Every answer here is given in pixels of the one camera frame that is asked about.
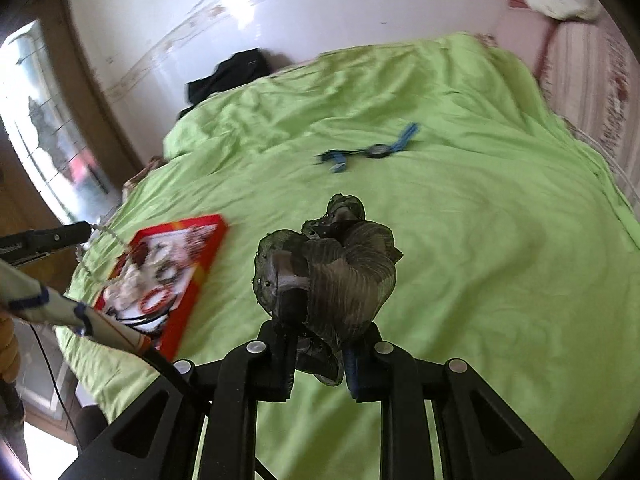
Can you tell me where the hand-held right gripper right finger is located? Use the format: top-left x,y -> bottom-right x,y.
342,322 -> 576,480

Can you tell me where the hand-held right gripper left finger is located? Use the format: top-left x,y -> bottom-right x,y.
57,320 -> 296,480

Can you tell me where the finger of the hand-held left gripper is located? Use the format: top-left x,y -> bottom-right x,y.
0,222 -> 93,267

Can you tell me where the silver chain necklace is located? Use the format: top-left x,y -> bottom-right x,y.
75,222 -> 133,281

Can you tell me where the dark sheer scrunchie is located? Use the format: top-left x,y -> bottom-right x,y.
252,192 -> 403,388

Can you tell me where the black hair tie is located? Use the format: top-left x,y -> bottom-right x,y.
107,310 -> 171,333

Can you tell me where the red beaded bracelet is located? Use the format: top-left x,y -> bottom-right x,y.
141,285 -> 175,313

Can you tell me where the red rimmed white box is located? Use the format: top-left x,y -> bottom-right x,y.
92,214 -> 230,361

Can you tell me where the person's left forearm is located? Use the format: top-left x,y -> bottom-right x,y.
0,310 -> 21,386

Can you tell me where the window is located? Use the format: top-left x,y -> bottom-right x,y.
0,20 -> 121,226

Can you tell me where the green bed sheet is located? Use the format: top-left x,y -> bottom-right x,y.
55,32 -> 640,480

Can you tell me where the black cloth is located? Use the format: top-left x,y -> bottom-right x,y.
180,49 -> 273,116

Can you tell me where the pink striped bedspread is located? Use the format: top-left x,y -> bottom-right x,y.
535,20 -> 640,201

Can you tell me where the black cable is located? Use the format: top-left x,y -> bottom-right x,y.
142,347 -> 206,411

